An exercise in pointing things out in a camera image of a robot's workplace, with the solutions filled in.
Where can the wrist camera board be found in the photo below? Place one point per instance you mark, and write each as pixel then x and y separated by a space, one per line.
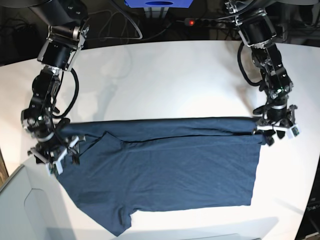
pixel 51 169
pixel 293 131

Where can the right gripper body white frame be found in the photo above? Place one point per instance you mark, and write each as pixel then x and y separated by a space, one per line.
pixel 55 151

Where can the black power strip red switch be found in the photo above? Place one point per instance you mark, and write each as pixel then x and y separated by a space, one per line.
pixel 209 23

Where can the blue box with slot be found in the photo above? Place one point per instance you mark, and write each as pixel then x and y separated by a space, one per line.
pixel 158 3

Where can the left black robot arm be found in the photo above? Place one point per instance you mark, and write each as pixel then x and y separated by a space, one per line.
pixel 257 33

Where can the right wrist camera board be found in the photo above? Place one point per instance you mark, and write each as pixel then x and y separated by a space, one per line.
pixel 51 169

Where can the dark blue T-shirt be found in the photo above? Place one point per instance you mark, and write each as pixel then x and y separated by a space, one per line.
pixel 161 165

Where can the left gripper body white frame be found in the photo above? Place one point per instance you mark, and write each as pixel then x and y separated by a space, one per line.
pixel 275 117

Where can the grey panel at lower left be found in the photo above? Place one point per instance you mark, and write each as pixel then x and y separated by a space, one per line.
pixel 32 208

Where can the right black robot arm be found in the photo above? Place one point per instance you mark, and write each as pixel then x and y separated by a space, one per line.
pixel 67 32

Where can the aluminium mounting post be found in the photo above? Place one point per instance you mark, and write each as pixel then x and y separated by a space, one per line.
pixel 155 12

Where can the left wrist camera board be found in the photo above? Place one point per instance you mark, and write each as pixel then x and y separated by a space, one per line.
pixel 293 131

